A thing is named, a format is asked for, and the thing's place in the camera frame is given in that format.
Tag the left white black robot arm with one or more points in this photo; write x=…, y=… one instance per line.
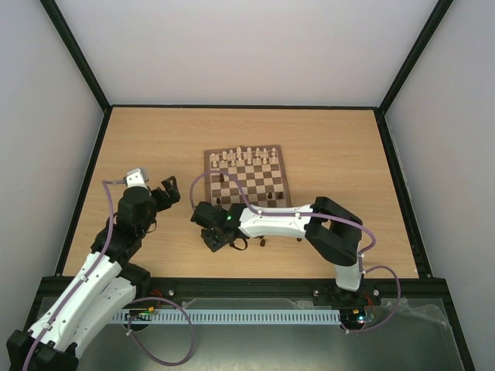
x=106, y=282

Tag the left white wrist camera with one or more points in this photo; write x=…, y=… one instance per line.
x=136, y=178

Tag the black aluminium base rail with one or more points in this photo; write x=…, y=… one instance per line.
x=322, y=292

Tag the white slotted cable duct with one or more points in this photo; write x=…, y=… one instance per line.
x=242, y=317

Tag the light pieces back rows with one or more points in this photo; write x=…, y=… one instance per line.
x=242, y=156

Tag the wooden chess board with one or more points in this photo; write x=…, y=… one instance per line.
x=255, y=181

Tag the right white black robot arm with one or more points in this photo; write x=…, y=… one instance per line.
x=333, y=231

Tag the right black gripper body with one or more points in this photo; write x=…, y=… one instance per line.
x=213, y=234

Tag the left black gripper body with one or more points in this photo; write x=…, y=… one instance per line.
x=165, y=202

